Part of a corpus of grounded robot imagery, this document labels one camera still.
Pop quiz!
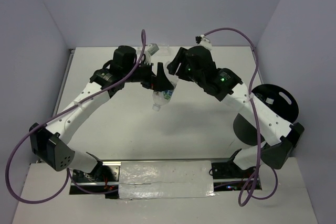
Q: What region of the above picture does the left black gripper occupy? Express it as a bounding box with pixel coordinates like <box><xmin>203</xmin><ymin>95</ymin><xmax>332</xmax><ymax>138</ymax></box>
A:
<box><xmin>123</xmin><ymin>60</ymin><xmax>174</xmax><ymax>92</ymax></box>

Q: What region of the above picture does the labelled clear plastic bottle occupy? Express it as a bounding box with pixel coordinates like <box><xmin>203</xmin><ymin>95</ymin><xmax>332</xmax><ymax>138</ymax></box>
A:
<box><xmin>152</xmin><ymin>76</ymin><xmax>178</xmax><ymax>112</ymax></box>

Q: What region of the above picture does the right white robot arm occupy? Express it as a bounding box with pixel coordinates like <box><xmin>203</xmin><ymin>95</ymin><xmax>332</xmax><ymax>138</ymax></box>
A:
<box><xmin>167</xmin><ymin>46</ymin><xmax>305</xmax><ymax>177</ymax></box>

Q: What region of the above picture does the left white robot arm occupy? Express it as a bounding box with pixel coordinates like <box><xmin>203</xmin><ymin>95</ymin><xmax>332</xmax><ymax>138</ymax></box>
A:
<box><xmin>30</xmin><ymin>44</ymin><xmax>176</xmax><ymax>182</ymax></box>

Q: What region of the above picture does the black round bin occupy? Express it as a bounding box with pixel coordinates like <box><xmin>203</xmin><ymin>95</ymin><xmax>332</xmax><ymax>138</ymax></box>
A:
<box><xmin>233</xmin><ymin>84</ymin><xmax>299</xmax><ymax>146</ymax></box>

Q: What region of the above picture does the silver tape patch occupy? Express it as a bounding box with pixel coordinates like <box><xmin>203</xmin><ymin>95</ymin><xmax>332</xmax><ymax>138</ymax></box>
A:
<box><xmin>118</xmin><ymin>161</ymin><xmax>215</xmax><ymax>199</ymax></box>

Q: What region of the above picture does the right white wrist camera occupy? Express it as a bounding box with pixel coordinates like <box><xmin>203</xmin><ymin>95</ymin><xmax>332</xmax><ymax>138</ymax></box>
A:
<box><xmin>195</xmin><ymin>34</ymin><xmax>212</xmax><ymax>51</ymax></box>

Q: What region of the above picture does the metal base rail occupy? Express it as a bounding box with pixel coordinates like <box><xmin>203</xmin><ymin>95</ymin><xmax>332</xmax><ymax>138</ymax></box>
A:
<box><xmin>70</xmin><ymin>161</ymin><xmax>255</xmax><ymax>199</ymax></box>

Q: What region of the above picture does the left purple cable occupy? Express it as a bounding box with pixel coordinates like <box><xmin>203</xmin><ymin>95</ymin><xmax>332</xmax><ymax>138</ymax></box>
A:
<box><xmin>5</xmin><ymin>29</ymin><xmax>147</xmax><ymax>205</ymax></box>

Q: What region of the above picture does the purple cable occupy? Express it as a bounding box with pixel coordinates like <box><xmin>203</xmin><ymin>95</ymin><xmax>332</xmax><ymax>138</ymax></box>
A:
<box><xmin>203</xmin><ymin>27</ymin><xmax>278</xmax><ymax>207</ymax></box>
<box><xmin>5</xmin><ymin>29</ymin><xmax>147</xmax><ymax>205</ymax></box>

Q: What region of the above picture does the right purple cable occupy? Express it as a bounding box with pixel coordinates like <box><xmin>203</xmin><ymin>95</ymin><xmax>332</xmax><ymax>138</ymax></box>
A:
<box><xmin>203</xmin><ymin>27</ymin><xmax>278</xmax><ymax>207</ymax></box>

